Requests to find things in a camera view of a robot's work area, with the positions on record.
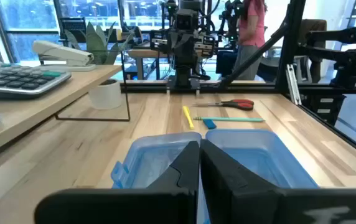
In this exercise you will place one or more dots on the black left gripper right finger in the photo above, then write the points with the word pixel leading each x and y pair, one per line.
pixel 243 202

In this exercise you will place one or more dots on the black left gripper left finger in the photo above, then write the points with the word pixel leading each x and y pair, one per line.
pixel 153 205

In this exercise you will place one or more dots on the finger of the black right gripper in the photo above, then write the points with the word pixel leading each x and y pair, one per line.
pixel 188 46
pixel 176 46

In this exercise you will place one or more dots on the blue plastic pencil box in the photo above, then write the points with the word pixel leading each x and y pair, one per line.
pixel 252 155

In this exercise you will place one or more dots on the yellow highlighter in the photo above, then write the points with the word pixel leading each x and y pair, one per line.
pixel 188 117

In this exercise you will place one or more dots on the teal pencil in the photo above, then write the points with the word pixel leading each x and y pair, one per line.
pixel 227 119

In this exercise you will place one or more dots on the blue eraser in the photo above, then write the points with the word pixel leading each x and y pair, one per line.
pixel 209 124

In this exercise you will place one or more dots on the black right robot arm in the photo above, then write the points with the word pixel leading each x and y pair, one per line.
pixel 184 71

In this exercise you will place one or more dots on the black background robot arm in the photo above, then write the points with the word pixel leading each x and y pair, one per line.
pixel 231 18
pixel 346 59

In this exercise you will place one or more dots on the wooden background table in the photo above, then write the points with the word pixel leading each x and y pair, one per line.
pixel 143 54

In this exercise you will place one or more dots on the person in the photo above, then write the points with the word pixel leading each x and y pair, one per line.
pixel 251 31

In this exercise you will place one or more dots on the green snake plant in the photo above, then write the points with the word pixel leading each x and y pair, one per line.
pixel 97 43

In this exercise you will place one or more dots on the white plant pot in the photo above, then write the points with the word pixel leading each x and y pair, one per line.
pixel 104 96

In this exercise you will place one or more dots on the silver aluminium bar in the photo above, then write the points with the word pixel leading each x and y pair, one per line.
pixel 293 84

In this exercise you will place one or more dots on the tan office chair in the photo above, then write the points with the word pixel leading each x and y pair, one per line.
pixel 313 31

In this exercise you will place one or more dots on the wooden shelf riser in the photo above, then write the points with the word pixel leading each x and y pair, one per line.
pixel 72 84

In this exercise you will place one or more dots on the light grey stapler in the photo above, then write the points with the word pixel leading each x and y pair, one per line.
pixel 63 54

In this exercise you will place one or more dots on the black drawer cabinet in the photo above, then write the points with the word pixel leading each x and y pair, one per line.
pixel 324 107

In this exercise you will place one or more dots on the grey desk calculator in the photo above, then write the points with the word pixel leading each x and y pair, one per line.
pixel 16 79

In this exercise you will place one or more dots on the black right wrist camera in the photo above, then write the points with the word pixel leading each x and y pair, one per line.
pixel 186 20

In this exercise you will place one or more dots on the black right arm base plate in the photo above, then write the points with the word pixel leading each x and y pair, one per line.
pixel 182 87

